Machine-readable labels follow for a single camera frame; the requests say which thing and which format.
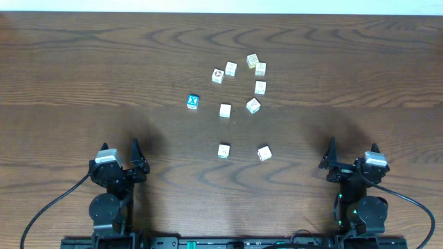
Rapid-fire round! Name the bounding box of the wooden block umbrella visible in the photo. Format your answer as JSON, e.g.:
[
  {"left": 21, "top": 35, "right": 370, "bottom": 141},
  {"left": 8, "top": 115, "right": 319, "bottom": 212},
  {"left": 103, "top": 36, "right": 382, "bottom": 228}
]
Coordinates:
[{"left": 224, "top": 62, "right": 237, "bottom": 77}]

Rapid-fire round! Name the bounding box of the wooden Y block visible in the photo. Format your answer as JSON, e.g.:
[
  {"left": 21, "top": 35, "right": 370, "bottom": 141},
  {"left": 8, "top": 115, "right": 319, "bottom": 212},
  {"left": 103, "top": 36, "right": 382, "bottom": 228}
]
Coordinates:
[{"left": 255, "top": 62, "right": 266, "bottom": 76}]

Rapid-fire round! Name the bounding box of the yellow edged wooden block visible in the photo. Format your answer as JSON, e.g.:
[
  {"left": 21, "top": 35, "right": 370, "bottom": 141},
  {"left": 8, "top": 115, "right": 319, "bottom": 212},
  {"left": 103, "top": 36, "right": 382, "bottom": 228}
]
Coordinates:
[{"left": 246, "top": 54, "right": 260, "bottom": 68}]

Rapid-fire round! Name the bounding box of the blue X block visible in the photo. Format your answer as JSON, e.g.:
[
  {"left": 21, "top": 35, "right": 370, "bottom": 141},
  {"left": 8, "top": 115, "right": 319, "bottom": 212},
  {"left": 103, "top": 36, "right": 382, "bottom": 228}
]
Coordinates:
[{"left": 186, "top": 94, "right": 199, "bottom": 110}]

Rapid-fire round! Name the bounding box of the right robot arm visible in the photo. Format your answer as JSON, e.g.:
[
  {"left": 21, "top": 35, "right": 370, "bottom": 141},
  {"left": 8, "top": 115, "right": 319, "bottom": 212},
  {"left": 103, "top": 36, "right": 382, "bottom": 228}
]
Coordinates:
[{"left": 318, "top": 138, "right": 390, "bottom": 248}]

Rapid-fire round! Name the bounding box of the wooden block red disc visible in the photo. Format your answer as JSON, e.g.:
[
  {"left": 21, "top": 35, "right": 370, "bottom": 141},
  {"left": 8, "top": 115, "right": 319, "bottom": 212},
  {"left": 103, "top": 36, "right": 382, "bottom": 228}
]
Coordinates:
[{"left": 211, "top": 68, "right": 224, "bottom": 84}]

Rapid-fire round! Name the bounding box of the left black cable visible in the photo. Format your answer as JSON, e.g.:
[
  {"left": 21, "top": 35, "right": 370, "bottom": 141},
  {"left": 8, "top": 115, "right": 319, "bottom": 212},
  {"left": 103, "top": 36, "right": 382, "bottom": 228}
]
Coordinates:
[{"left": 19, "top": 172, "right": 91, "bottom": 249}]

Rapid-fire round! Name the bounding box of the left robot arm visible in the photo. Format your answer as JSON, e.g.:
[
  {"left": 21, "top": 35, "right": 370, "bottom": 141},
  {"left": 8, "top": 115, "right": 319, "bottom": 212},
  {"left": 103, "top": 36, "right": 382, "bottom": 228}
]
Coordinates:
[{"left": 88, "top": 138, "right": 150, "bottom": 249}]

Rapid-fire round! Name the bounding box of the green edged wooden block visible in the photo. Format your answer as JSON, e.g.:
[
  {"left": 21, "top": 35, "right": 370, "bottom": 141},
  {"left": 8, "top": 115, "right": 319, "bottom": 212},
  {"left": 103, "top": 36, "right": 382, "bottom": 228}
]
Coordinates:
[{"left": 246, "top": 98, "right": 261, "bottom": 114}]

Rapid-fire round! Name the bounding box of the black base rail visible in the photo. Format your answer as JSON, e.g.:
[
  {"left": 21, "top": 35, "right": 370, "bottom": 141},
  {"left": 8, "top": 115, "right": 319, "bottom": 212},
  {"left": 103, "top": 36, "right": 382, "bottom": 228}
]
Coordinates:
[{"left": 60, "top": 237, "right": 408, "bottom": 249}]

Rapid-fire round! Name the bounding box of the plain wooden M block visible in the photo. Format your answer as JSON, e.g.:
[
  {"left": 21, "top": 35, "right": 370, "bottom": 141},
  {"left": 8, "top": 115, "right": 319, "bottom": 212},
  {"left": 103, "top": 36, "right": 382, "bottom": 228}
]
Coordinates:
[{"left": 219, "top": 104, "right": 232, "bottom": 118}]

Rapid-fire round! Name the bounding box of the wooden O block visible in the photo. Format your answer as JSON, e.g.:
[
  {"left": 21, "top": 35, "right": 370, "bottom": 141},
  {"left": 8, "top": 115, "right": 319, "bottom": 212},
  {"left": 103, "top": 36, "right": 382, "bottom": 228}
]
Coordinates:
[{"left": 255, "top": 81, "right": 266, "bottom": 95}]

